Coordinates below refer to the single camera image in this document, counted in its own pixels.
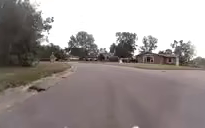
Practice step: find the building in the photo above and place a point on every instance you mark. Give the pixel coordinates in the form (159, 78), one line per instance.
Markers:
(106, 57)

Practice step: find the pale pillar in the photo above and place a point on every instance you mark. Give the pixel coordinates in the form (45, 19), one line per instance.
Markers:
(177, 61)

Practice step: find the grey asphalt road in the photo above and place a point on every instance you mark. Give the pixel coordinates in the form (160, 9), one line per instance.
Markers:
(116, 96)

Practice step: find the dark bushy trees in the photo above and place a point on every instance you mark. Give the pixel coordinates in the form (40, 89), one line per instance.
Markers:
(44, 51)

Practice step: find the concrete kerb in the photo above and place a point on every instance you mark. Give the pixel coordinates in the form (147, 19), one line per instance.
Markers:
(13, 95)

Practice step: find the dry grass verge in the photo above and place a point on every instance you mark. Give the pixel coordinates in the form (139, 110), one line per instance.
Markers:
(16, 75)

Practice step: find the large dark tree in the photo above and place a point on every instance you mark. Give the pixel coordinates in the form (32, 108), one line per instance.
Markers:
(13, 33)

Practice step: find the robot's own part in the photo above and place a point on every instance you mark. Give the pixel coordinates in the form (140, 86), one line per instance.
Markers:
(135, 127)

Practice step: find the tree with spreading crown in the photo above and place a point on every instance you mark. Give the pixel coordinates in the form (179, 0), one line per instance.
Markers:
(125, 45)

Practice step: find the thin-crowned tree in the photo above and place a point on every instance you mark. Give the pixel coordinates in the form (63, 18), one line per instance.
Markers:
(149, 43)

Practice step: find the pale leafy tree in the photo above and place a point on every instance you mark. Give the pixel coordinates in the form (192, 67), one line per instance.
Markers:
(185, 50)

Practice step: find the brick house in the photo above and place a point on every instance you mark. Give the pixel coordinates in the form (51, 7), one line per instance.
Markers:
(156, 59)

